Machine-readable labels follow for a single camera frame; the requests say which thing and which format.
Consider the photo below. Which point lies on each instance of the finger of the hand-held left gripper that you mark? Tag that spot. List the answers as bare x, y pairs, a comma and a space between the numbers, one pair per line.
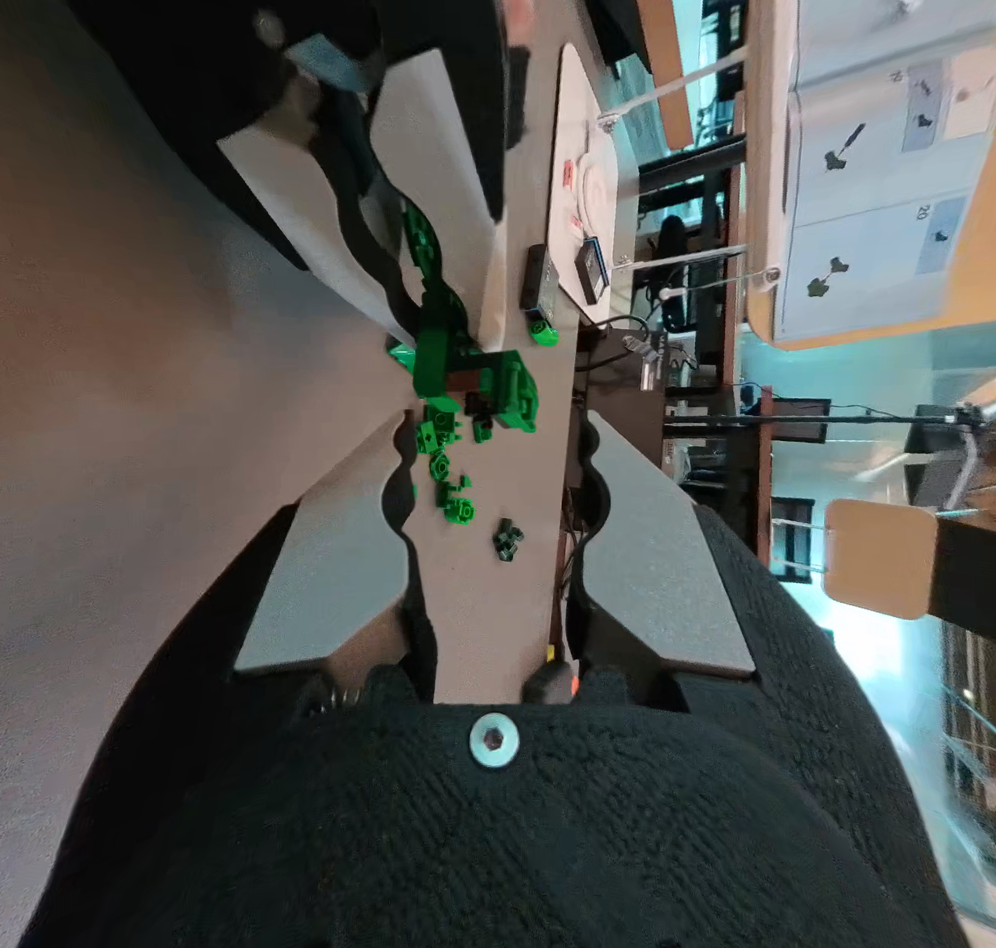
443, 154
296, 201

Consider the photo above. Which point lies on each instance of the brown background desk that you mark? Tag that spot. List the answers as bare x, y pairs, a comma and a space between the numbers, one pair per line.
766, 481

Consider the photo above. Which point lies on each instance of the blue-edged camera battery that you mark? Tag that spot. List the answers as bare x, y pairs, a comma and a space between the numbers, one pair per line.
593, 267

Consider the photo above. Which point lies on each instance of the green brick plant model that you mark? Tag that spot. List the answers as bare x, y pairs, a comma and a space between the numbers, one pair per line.
436, 357

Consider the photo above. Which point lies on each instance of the black camera battery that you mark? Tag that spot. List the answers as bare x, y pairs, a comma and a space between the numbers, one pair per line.
539, 279

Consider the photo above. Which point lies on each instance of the dark green leaf brick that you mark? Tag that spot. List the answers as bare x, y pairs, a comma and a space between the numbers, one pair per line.
507, 540

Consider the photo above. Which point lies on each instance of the wooden book stand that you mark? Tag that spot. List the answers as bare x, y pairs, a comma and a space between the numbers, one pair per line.
879, 559
591, 108

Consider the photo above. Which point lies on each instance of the pile of green bricks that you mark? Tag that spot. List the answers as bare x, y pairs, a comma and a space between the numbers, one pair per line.
440, 466

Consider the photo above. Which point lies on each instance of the black computer monitor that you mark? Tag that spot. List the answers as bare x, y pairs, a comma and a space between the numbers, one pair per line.
797, 420

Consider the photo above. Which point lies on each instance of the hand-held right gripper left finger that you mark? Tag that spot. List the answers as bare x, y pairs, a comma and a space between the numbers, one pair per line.
334, 574

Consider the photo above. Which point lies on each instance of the black office chair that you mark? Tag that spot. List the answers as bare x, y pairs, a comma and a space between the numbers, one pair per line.
671, 236

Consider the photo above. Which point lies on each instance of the green round brick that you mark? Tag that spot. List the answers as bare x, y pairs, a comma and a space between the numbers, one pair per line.
543, 333

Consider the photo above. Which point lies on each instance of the instruction booklet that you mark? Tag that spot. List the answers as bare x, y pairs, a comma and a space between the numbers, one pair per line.
856, 209

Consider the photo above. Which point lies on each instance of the grey desk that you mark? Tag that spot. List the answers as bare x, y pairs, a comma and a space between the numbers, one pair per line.
155, 419

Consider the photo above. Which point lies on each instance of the black square panel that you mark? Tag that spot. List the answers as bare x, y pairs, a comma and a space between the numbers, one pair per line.
965, 567

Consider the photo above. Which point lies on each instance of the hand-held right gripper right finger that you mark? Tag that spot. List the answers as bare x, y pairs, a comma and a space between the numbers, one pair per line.
661, 574

